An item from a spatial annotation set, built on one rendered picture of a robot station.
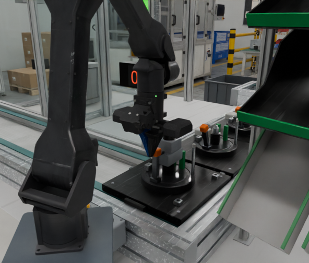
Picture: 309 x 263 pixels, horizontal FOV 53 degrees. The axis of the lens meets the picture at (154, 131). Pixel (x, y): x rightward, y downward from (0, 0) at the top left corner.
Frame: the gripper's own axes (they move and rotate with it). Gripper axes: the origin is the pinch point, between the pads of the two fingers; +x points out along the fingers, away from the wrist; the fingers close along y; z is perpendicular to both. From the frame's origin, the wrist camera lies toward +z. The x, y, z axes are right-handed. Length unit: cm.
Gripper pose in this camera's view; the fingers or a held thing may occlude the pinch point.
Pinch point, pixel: (150, 142)
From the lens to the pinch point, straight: 69.8
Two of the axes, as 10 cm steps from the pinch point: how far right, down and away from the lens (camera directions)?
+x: 0.0, 9.4, 3.4
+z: -6.2, 2.7, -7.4
